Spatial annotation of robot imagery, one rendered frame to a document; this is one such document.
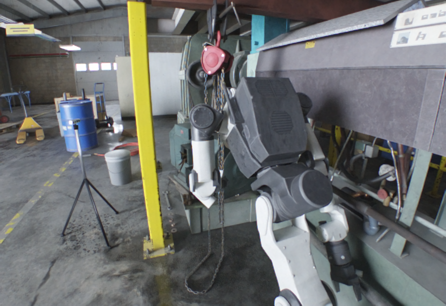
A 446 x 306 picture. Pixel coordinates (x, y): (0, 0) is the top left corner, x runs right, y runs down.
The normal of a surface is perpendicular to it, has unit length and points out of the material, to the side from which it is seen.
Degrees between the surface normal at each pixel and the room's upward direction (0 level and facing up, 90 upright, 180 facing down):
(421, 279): 0
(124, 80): 90
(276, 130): 62
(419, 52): 78
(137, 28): 90
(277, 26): 90
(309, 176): 47
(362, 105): 90
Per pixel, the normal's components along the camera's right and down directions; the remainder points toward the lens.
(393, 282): -0.95, 0.08
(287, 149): 0.31, -0.23
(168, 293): 0.00, -0.96
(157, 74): 0.31, 0.26
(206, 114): 0.15, 0.12
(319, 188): 0.25, -0.47
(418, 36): -0.93, -0.12
